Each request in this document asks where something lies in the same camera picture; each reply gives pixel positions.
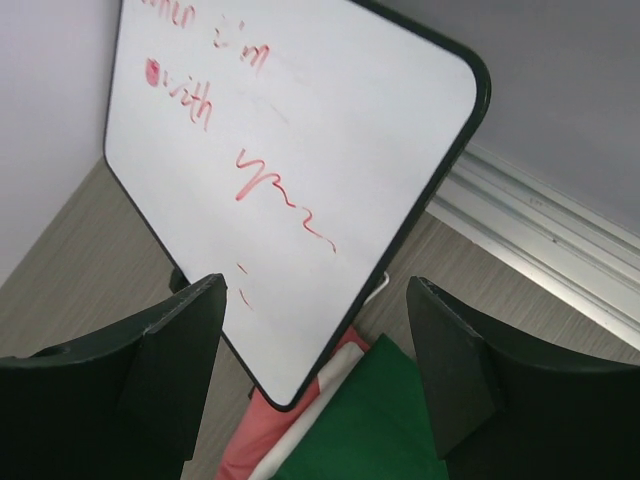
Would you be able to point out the folded pink t shirt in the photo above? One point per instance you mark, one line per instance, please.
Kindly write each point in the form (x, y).
(262, 425)

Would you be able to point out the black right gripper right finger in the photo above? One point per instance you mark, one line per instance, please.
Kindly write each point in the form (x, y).
(504, 404)

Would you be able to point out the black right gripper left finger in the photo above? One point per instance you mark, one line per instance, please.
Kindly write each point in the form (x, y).
(123, 402)

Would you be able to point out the folded green t shirt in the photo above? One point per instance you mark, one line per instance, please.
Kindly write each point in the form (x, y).
(376, 426)

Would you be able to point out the small whiteboard with red writing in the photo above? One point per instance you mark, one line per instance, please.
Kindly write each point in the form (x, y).
(291, 147)

